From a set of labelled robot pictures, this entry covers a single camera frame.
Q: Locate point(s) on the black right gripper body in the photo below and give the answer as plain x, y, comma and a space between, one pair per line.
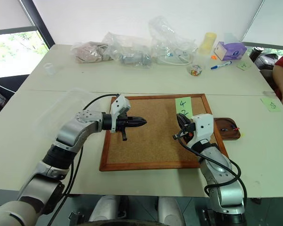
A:
188, 133

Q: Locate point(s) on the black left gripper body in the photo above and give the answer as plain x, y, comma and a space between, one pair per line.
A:
122, 124

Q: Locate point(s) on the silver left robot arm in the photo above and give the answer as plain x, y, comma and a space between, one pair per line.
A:
70, 131

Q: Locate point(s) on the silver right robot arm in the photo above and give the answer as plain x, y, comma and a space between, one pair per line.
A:
224, 188

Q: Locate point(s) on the green sticky note with numbers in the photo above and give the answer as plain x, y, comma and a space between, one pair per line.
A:
182, 104

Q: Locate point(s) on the dark wooden tray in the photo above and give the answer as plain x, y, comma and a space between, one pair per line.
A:
227, 135

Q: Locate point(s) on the clear tub of coloured pushpins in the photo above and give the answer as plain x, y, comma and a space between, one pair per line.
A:
195, 70

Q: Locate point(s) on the clear plastic box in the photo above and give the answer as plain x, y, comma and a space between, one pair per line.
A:
68, 101

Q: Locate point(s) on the small green sticky note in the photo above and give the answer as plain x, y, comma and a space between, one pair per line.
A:
243, 66

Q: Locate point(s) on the purple tissue box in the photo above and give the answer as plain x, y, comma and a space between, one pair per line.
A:
230, 50

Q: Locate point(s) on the green sticky note with scribble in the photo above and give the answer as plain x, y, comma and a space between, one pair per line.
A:
271, 104

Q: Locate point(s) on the wood-framed cork board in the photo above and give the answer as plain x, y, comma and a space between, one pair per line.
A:
155, 141

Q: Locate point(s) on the blue pushpin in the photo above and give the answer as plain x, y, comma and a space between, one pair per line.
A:
224, 129

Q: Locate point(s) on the red pushpin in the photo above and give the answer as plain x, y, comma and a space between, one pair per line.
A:
236, 129

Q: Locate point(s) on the plastic bag with grey part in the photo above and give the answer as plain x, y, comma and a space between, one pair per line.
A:
132, 57

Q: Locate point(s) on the blue and white marker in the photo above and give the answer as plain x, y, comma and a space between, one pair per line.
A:
221, 65

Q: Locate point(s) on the small orange object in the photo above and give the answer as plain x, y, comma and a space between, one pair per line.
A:
213, 57

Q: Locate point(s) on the plastic bag with white tube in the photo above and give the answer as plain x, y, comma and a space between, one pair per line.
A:
169, 44

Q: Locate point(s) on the white robot leg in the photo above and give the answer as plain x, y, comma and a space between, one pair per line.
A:
171, 209
103, 208

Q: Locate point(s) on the yellow cylindrical container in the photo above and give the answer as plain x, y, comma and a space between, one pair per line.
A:
207, 43

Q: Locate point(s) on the plastic bag with pink cloth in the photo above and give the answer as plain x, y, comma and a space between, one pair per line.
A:
88, 51

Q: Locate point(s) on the small clear plastic cup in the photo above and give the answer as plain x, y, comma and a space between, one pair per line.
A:
49, 69

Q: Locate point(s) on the black chair with cup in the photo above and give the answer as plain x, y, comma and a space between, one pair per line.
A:
261, 60

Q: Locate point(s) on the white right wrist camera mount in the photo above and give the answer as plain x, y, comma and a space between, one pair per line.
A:
202, 127

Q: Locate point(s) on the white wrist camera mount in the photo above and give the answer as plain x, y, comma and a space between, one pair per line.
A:
120, 106
202, 127

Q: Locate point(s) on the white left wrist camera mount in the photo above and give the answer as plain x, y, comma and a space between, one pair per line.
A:
120, 106

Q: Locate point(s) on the black window frame post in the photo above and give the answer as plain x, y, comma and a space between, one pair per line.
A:
41, 28

